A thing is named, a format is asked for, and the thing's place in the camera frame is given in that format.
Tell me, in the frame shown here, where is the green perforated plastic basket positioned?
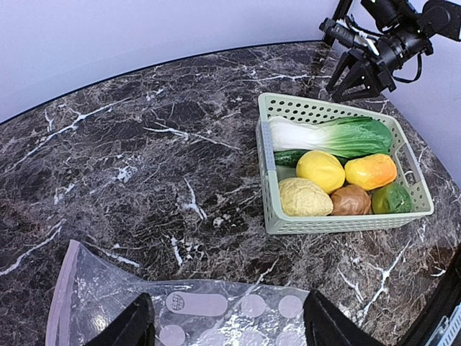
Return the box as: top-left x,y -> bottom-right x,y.
256,92 -> 434,234

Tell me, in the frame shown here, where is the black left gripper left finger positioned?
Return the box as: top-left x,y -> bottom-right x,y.
85,293 -> 156,346

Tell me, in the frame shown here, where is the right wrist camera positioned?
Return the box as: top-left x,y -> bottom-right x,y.
318,17 -> 379,55

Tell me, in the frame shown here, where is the dark green cucumber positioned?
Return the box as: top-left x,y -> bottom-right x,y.
274,149 -> 349,168

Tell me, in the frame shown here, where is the green white bok choy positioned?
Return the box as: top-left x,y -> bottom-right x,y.
269,117 -> 393,159

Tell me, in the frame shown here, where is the yellow lemon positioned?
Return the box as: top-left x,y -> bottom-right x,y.
296,151 -> 345,195

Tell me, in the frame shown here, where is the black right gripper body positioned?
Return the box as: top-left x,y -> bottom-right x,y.
367,34 -> 432,92

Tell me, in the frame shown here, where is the clear zip top bag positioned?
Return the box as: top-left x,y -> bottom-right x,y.
45,240 -> 308,345

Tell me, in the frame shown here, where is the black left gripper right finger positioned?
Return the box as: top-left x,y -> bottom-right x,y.
303,290 -> 382,346

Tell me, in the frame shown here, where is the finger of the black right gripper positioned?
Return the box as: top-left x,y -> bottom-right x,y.
331,61 -> 389,102
326,50 -> 367,92

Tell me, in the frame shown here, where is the beige walnut-like food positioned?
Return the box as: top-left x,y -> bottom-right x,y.
279,177 -> 334,217

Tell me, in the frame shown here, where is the black frame post right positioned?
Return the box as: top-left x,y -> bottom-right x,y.
323,0 -> 353,47

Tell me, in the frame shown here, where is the green pepper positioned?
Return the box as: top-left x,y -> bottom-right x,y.
372,182 -> 412,214

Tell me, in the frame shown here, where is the brown potato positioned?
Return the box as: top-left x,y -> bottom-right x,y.
331,185 -> 371,216

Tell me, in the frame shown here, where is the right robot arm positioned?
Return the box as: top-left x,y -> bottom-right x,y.
319,1 -> 460,102

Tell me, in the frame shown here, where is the orange yellow mango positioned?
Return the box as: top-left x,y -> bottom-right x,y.
344,154 -> 398,191

